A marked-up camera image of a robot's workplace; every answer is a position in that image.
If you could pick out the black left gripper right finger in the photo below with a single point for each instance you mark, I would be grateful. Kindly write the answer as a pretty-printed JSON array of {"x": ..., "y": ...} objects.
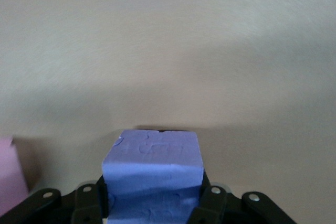
[{"x": 210, "y": 203}]

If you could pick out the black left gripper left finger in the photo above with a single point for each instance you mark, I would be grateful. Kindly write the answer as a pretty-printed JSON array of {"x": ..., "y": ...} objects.
[{"x": 86, "y": 203}]

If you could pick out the purple foam cube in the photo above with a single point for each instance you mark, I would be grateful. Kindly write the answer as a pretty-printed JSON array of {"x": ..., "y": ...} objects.
[{"x": 152, "y": 161}]

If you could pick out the pink foam cube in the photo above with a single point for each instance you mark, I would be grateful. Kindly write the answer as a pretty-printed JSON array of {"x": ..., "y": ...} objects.
[{"x": 10, "y": 171}]

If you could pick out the brown table cover sheet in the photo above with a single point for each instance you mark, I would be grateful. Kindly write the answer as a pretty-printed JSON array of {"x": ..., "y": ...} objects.
[{"x": 168, "y": 51}]

